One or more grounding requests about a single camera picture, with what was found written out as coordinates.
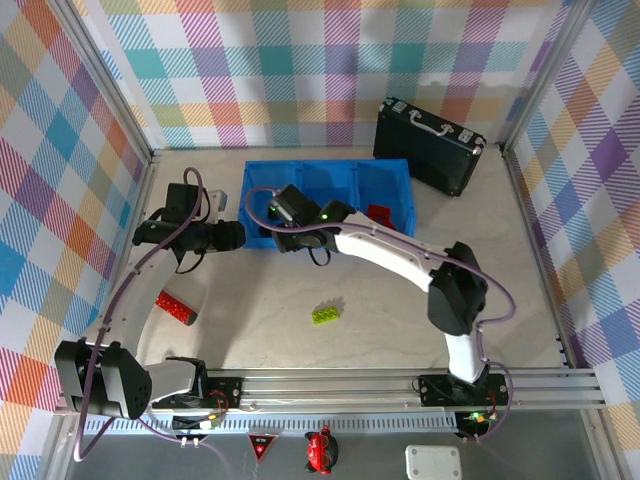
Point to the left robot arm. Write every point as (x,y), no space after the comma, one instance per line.
(110,380)

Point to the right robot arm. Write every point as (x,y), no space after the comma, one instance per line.
(455,290)

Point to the blue three-compartment bin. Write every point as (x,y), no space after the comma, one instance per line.
(330,180)

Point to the green lego brick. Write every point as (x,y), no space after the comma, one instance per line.
(326,315)

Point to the long red lego brick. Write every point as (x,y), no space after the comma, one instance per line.
(175,306)

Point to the black hard case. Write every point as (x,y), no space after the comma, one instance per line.
(435,160)

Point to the black connector box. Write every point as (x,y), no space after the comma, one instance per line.
(472,420)
(195,424)

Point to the red triangle sign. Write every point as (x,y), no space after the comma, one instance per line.
(260,445)

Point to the red and black button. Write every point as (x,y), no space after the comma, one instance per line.
(322,452)

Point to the white metal plate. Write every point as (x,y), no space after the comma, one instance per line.
(432,462)

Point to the aluminium side rail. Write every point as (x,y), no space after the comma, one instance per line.
(149,180)
(531,225)

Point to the wide aluminium base rail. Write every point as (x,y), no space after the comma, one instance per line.
(325,395)

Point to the aluminium frame post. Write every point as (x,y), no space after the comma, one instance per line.
(114,85)
(546,75)

